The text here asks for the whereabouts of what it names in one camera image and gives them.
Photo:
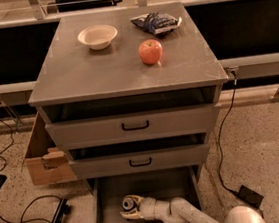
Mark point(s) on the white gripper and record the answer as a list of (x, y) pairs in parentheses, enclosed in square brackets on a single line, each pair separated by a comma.
[(148, 206)]

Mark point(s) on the blue pepsi can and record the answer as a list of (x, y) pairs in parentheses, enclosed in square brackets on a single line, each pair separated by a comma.
[(128, 204)]

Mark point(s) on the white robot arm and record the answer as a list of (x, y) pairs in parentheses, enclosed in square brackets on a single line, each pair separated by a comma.
[(179, 210)]

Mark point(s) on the open bottom grey drawer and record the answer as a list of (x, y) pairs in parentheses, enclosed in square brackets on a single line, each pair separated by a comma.
[(162, 185)]

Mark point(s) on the middle grey drawer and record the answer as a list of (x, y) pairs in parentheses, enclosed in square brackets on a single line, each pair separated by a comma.
[(122, 164)]

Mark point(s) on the top grey drawer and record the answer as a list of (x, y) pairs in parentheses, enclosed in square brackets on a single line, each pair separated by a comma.
[(134, 127)]

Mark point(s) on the grey drawer cabinet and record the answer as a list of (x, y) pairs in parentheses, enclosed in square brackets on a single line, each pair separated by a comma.
[(79, 83)]

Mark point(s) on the brown cardboard box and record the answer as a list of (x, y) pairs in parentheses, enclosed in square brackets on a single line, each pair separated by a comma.
[(44, 161)]

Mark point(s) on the black power adapter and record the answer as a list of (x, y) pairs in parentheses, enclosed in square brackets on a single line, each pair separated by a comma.
[(251, 197)]

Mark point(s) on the red apple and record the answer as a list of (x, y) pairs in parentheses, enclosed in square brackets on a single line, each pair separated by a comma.
[(150, 51)]

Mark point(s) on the white paper bowl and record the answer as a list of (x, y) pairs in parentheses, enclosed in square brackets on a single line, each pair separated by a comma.
[(97, 37)]

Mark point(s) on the blue chip bag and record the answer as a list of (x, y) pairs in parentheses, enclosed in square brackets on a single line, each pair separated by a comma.
[(157, 23)]

